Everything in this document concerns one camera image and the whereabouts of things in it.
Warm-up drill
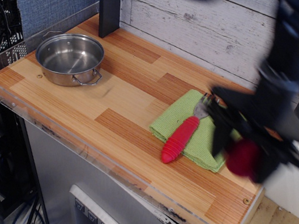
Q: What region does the stainless steel pot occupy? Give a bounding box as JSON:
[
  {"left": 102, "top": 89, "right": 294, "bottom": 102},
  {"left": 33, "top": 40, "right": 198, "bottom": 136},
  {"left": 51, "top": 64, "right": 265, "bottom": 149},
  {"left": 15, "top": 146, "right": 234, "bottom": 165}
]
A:
[{"left": 35, "top": 31, "right": 105, "bottom": 87}]

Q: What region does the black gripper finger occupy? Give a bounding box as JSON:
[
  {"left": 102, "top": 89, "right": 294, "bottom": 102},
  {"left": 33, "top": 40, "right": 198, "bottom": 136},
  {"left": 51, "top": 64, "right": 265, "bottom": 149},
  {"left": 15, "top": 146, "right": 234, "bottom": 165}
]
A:
[
  {"left": 211, "top": 118, "right": 233, "bottom": 157},
  {"left": 253, "top": 148, "right": 281, "bottom": 184}
]

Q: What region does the green folded cloth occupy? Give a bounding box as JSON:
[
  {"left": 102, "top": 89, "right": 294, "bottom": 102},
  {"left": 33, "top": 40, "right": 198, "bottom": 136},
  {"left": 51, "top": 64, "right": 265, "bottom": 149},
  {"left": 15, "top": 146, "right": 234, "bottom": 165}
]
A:
[{"left": 149, "top": 89, "right": 225, "bottom": 173}]

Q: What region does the red handled metal fork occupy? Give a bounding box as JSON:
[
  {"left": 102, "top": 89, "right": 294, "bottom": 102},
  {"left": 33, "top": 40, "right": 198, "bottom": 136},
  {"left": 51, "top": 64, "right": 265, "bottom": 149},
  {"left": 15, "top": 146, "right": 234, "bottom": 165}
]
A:
[{"left": 161, "top": 93, "right": 215, "bottom": 163}]

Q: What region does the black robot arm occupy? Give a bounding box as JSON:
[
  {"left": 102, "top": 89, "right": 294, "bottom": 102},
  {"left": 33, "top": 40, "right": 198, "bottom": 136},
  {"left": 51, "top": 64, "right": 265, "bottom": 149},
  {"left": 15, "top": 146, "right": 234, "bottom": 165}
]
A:
[{"left": 208, "top": 0, "right": 299, "bottom": 184}]

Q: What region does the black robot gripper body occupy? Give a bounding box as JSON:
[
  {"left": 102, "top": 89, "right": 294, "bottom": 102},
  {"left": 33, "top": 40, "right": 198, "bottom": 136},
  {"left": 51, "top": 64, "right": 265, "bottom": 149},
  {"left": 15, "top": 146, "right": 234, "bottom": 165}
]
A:
[{"left": 208, "top": 62, "right": 299, "bottom": 168}]

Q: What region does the clear acrylic table guard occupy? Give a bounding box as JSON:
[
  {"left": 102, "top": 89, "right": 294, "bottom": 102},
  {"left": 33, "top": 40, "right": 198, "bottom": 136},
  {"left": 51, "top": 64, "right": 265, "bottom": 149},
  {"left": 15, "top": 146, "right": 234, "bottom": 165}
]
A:
[{"left": 0, "top": 0, "right": 292, "bottom": 224}]

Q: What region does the red pepper toy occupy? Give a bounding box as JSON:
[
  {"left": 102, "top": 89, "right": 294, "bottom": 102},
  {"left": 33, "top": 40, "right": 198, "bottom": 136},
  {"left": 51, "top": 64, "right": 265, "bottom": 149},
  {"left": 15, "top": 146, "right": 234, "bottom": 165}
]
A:
[{"left": 225, "top": 138, "right": 262, "bottom": 180}]

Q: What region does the stainless steel cabinet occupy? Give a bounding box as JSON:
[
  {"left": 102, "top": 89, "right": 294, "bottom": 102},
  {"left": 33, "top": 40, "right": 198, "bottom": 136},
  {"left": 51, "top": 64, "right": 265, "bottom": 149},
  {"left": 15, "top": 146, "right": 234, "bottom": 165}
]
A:
[{"left": 6, "top": 119, "right": 229, "bottom": 224}]

